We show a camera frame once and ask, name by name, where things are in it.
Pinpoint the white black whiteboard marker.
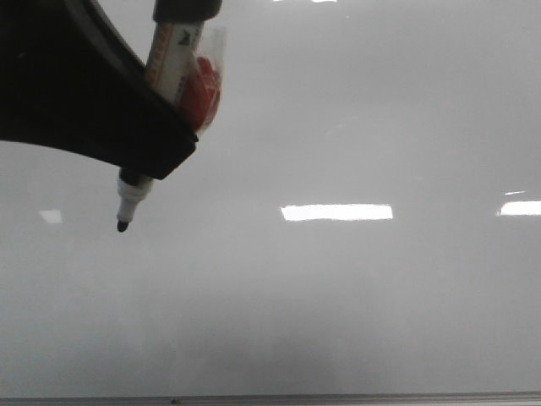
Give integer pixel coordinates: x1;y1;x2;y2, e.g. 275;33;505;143
117;22;204;233

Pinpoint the red clear tape piece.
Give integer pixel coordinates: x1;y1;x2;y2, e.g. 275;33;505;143
177;26;227;136

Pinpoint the white whiteboard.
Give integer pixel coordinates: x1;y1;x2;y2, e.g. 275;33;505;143
1;1;540;398

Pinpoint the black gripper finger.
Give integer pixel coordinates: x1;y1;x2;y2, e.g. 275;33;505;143
1;1;197;179
153;0;222;23

